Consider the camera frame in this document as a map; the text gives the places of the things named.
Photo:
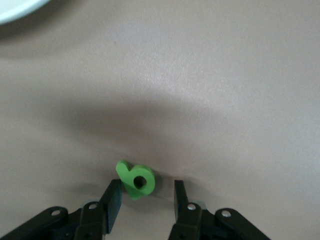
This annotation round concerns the green foam letter b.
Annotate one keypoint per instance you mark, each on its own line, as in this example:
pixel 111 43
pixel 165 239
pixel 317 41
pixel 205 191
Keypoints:
pixel 126 175

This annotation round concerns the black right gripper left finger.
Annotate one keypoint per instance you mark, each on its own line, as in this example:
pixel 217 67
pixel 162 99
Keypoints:
pixel 112 207

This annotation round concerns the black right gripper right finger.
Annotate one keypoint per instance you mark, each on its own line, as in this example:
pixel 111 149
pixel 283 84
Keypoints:
pixel 190 220

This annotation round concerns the beige round plate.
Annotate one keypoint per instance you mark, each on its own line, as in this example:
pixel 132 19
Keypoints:
pixel 15 8

